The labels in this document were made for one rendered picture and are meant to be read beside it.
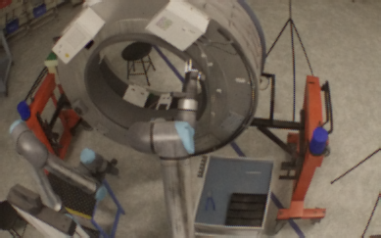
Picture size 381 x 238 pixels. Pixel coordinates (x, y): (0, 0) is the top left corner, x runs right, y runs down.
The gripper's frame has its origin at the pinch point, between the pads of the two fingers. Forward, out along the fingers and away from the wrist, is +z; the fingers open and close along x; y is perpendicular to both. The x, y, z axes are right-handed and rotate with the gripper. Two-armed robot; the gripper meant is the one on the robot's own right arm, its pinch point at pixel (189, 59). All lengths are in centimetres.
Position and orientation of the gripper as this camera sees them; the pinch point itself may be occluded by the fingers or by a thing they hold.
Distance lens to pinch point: 187.9
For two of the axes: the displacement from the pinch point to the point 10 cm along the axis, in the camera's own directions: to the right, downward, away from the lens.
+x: 4.2, 0.0, -9.1
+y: 9.0, 1.3, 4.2
